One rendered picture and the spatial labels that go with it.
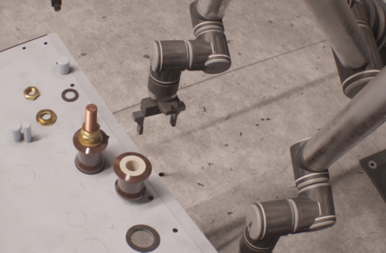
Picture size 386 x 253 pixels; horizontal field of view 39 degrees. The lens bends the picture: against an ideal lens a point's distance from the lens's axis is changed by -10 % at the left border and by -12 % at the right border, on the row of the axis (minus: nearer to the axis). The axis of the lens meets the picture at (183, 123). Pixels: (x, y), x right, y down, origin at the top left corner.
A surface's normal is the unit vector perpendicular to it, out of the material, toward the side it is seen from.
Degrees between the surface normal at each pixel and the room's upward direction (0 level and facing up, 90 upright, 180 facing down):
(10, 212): 0
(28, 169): 0
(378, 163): 0
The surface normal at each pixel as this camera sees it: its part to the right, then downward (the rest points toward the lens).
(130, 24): 0.14, -0.68
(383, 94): -0.78, 0.49
